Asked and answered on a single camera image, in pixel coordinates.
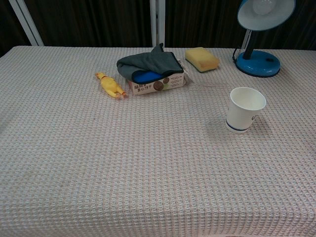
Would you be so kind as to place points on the white paper cup blue stripe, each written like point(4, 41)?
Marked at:
point(240, 113)

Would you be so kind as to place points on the printed cookie box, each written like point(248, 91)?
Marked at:
point(172, 82)

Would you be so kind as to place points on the blue cloth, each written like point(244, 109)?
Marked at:
point(145, 76)

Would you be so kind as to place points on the pink waffle-weave tablecloth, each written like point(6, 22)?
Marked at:
point(123, 160)

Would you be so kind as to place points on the yellow rubber chicken toy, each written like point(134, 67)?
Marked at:
point(109, 85)

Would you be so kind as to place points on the grey microfibre cloth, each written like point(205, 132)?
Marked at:
point(148, 60)

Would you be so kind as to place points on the yellow sponge green scouring pad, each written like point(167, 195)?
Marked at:
point(201, 58)

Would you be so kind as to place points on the blue desk lamp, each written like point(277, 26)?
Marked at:
point(259, 63)

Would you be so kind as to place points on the dark curtain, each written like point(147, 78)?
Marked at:
point(86, 19)

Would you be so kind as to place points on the white upright frame post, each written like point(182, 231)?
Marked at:
point(157, 22)

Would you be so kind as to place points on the white slanted frame post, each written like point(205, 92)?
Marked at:
point(27, 22)

